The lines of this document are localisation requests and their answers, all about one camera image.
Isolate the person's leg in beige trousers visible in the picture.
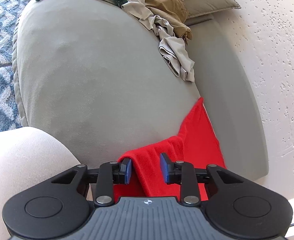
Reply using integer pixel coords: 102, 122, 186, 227
0, 126, 88, 240

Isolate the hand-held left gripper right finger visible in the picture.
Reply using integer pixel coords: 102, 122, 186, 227
160, 152, 263, 207

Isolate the grey sofa back cushion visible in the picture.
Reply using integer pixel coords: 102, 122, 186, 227
187, 14, 269, 182

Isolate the beige crumpled garment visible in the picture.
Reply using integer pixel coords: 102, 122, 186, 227
121, 0, 195, 82

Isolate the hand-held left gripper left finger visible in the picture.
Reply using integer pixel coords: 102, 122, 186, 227
32, 158, 132, 207

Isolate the light green throw pillow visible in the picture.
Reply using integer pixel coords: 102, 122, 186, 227
179, 0, 242, 18

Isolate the tan crumpled garment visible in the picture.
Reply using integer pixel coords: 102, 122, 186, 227
142, 0, 193, 40

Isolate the red shirt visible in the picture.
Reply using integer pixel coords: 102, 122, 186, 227
113, 97, 228, 202

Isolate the grey sofa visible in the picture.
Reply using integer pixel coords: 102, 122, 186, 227
12, 0, 269, 200

